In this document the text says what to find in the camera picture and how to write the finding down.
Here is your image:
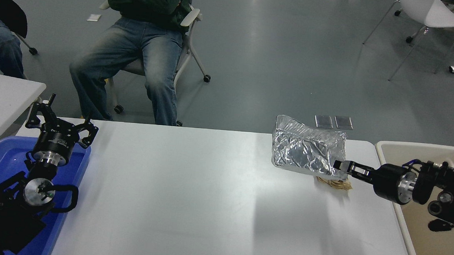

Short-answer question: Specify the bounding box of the tan paper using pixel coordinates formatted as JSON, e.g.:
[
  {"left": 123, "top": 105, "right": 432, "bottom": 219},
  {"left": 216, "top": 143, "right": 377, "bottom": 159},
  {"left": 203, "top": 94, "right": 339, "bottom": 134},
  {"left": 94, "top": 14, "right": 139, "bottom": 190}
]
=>
[{"left": 314, "top": 176, "right": 354, "bottom": 191}]

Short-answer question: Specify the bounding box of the grey office chair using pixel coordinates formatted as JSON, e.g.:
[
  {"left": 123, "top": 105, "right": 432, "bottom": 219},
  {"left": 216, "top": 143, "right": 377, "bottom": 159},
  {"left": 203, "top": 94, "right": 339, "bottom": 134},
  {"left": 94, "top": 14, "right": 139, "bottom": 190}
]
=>
[{"left": 93, "top": 0, "right": 216, "bottom": 128}]

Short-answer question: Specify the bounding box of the seated person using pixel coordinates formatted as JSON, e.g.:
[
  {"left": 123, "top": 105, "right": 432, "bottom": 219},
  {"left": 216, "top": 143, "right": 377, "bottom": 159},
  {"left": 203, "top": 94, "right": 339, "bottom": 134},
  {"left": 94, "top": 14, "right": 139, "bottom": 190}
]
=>
[{"left": 66, "top": 0, "right": 194, "bottom": 127}]

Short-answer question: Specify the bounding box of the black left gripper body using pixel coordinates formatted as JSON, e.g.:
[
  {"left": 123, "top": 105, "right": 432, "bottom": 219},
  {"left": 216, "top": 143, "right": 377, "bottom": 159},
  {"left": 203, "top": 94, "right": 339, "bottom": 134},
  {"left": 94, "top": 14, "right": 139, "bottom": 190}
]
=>
[{"left": 31, "top": 127, "right": 81, "bottom": 158}]

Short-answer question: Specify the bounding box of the blue plastic tray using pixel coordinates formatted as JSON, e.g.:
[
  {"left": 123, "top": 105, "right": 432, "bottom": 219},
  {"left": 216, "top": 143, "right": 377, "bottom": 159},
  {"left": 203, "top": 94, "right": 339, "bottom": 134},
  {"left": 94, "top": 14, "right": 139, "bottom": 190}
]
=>
[{"left": 0, "top": 135, "right": 92, "bottom": 255}]

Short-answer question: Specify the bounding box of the silver foil tray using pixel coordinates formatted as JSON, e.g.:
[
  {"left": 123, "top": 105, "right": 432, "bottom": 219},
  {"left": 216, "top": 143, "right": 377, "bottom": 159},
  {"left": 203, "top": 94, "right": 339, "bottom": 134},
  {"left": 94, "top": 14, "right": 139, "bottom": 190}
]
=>
[{"left": 269, "top": 114, "right": 349, "bottom": 178}]

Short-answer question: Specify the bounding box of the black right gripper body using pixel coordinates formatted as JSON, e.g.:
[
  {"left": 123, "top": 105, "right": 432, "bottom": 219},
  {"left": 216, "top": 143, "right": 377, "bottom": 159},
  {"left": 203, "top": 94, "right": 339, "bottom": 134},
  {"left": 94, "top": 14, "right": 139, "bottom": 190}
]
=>
[{"left": 371, "top": 163, "right": 405, "bottom": 204}]

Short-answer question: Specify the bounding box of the silver floor plate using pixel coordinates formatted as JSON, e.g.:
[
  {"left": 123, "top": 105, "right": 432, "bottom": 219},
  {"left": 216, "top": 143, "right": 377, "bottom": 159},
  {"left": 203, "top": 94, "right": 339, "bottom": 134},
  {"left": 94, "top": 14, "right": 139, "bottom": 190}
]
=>
[
  {"left": 334, "top": 115, "right": 354, "bottom": 130},
  {"left": 314, "top": 115, "right": 334, "bottom": 129}
]

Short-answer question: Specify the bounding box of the white plastic chair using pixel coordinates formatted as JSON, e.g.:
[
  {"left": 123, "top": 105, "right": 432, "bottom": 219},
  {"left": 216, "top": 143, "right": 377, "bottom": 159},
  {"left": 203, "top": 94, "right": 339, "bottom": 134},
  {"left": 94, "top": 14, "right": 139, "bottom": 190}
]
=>
[{"left": 360, "top": 0, "right": 454, "bottom": 85}]

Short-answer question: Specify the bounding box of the large pale plastic bin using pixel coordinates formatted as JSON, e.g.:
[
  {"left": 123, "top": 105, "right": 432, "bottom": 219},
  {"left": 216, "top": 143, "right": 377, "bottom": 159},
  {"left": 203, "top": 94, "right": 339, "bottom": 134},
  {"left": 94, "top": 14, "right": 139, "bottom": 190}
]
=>
[{"left": 368, "top": 140, "right": 454, "bottom": 255}]

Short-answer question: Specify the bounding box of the grey rolling chair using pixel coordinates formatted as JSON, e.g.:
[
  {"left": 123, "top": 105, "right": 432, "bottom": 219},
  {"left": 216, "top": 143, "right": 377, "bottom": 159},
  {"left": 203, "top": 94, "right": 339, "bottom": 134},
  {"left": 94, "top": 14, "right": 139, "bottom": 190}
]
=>
[{"left": 10, "top": 31, "right": 39, "bottom": 56}]

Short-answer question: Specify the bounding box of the white side table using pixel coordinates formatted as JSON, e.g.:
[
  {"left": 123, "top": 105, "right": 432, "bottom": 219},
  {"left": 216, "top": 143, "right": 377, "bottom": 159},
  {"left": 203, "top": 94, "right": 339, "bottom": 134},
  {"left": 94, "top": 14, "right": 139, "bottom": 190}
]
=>
[{"left": 0, "top": 72, "right": 47, "bottom": 162}]

